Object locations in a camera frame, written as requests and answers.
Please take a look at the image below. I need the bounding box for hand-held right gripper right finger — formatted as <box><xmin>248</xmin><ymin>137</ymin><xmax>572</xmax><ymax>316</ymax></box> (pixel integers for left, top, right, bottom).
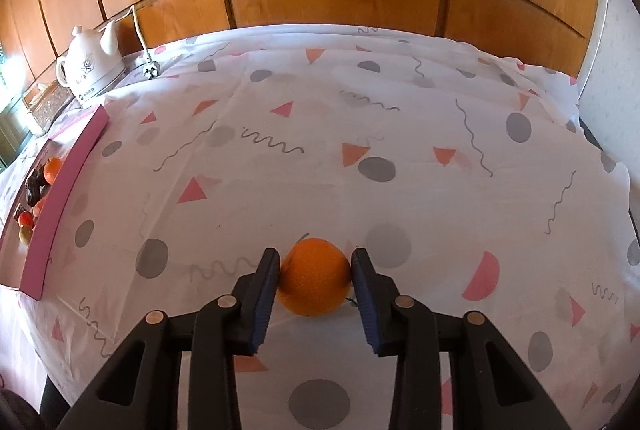
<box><xmin>350</xmin><ymin>247</ymin><xmax>571</xmax><ymax>430</ymax></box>

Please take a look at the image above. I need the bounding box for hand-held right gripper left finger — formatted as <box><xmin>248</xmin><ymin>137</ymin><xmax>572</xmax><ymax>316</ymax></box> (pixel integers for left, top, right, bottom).
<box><xmin>57</xmin><ymin>247</ymin><xmax>282</xmax><ymax>430</ymax></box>

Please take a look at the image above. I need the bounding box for large orange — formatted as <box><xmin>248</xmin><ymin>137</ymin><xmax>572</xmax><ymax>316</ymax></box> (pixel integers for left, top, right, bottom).
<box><xmin>276</xmin><ymin>237</ymin><xmax>351</xmax><ymax>317</ymax></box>

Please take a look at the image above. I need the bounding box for pink shallow tray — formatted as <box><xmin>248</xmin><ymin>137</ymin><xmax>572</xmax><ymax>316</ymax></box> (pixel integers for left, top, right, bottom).
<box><xmin>0</xmin><ymin>106</ymin><xmax>110</xmax><ymax>300</ymax></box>

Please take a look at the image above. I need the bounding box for small orange mandarin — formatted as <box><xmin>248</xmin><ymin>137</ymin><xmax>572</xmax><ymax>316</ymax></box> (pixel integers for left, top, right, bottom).
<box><xmin>42</xmin><ymin>157</ymin><xmax>65</xmax><ymax>183</ymax></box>

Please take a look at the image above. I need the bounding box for clear patterned tissue box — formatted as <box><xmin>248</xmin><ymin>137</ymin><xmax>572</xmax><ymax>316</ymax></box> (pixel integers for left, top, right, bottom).
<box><xmin>22</xmin><ymin>80</ymin><xmax>73</xmax><ymax>133</ymax></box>

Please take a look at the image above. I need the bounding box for white ceramic electric kettle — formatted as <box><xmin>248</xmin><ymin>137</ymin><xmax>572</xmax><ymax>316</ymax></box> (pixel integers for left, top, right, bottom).
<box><xmin>56</xmin><ymin>23</ymin><xmax>127</xmax><ymax>106</ymax></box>

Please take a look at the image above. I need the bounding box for glass window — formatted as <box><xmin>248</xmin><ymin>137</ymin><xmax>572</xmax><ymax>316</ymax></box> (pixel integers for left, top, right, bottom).
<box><xmin>0</xmin><ymin>38</ymin><xmax>33</xmax><ymax>166</ymax></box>

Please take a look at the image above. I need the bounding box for white power cable with plug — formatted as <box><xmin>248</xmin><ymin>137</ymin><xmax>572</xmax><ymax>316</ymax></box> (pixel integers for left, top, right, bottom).
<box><xmin>107</xmin><ymin>5</ymin><xmax>162</xmax><ymax>78</ymax></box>

